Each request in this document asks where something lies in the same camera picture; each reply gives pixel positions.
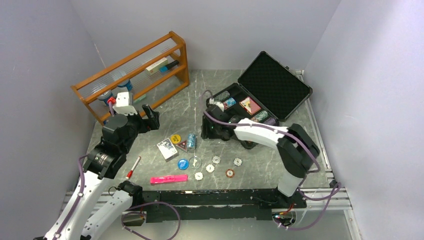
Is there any red white marker pen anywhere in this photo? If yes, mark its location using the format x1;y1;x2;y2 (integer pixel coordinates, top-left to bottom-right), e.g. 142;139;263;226
125;156;141;180

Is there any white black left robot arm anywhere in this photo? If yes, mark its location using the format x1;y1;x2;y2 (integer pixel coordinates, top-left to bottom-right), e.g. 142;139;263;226
41;104;160;240

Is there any yellow big blind button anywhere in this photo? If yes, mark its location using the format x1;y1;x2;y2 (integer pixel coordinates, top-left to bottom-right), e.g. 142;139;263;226
169;134;182;145

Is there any blue jar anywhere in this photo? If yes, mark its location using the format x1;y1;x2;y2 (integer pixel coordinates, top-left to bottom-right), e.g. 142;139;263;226
117;79;133;92
97;90;114;106

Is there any black blue marker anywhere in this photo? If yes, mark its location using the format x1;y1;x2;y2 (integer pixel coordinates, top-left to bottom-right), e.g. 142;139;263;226
159;60;180;73

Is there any pink highlighter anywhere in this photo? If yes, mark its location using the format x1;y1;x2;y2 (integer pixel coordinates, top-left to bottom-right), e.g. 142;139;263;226
150;174;188;185

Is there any black base frame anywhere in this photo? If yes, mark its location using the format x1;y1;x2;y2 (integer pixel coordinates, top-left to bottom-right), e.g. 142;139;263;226
109;180;307;224

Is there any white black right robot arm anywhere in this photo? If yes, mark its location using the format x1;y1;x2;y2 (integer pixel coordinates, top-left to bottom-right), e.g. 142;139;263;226
203;110;321;208

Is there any white poker chip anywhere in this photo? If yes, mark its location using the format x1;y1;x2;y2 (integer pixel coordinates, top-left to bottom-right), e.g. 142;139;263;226
205;164;215;173
194;172;204;181
233;158;243;167
211;155;221;165

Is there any green blue chip row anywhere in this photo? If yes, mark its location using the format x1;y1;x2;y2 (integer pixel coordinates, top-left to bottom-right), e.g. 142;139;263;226
213;91;230;103

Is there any blue round button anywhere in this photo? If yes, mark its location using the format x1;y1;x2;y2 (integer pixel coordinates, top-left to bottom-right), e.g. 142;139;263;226
177;158;190;170

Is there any black poker case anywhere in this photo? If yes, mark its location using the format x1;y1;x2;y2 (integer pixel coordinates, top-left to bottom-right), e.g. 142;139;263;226
205;51;313;124

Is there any red brown poker chip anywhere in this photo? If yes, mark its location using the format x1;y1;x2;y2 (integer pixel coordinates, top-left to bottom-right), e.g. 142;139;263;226
225;169;235;178

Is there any orange wooden shelf rack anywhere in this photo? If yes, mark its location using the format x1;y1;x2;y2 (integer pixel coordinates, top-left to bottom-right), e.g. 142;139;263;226
70;31;190;125

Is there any triangular all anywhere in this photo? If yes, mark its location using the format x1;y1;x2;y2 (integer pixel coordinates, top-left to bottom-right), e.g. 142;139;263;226
175;140;188;153

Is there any brown green chip row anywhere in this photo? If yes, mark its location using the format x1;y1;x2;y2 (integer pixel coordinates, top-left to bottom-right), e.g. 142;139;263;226
251;110;269;123

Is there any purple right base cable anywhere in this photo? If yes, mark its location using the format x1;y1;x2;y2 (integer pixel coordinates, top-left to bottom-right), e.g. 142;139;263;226
273;180;342;232

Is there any blue card deck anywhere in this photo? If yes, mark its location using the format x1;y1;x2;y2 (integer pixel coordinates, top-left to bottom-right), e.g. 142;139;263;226
156;138;179;162

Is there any red blue chip row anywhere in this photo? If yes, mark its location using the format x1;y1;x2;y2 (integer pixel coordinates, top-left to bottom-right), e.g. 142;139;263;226
222;97;237;110

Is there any clear dealer button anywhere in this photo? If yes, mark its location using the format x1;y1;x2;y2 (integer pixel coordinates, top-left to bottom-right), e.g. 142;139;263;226
188;156;202;169

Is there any blue purple chip row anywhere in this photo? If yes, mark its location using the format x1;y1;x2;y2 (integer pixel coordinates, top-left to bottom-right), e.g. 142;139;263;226
263;117;279;126

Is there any light blue chip stack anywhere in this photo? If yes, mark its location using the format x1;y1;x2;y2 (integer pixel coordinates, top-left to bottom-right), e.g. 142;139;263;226
187;133;197;151

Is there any white green box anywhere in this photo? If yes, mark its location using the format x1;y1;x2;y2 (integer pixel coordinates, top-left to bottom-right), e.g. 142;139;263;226
145;57;169;75

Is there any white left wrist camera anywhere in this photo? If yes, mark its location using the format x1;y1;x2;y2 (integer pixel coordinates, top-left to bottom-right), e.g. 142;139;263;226
107;91;138;116

